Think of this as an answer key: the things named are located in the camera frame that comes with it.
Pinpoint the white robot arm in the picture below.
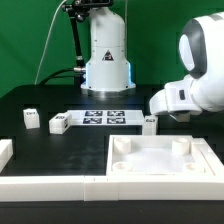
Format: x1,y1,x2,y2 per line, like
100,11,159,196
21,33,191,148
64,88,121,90
81,7,224,120

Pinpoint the white left fence wall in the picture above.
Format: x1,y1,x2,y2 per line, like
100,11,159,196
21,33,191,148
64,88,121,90
0,139,13,173

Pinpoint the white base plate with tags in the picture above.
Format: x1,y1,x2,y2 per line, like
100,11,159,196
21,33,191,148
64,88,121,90
68,110,144,126

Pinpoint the white front fence wall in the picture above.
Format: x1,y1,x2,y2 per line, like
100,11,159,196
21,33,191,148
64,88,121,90
0,176,224,202

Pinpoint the black cable bundle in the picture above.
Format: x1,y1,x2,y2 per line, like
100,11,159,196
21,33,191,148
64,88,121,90
38,66,87,86

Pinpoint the white right fence wall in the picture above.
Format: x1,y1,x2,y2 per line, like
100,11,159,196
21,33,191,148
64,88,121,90
191,138,224,177

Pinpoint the black camera stand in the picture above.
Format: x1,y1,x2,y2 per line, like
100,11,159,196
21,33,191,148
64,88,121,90
62,0,114,67

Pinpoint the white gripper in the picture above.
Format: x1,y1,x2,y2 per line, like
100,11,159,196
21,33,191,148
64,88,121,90
149,81,194,122

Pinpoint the white square table top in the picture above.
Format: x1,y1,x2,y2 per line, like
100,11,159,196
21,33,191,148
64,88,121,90
106,135,215,176

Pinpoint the white cable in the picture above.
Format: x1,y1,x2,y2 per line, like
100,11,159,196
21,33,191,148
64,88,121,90
34,0,68,86

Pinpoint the white fence wall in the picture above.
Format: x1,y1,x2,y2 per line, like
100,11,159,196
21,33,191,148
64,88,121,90
191,138,224,177
0,139,13,173
0,176,224,202

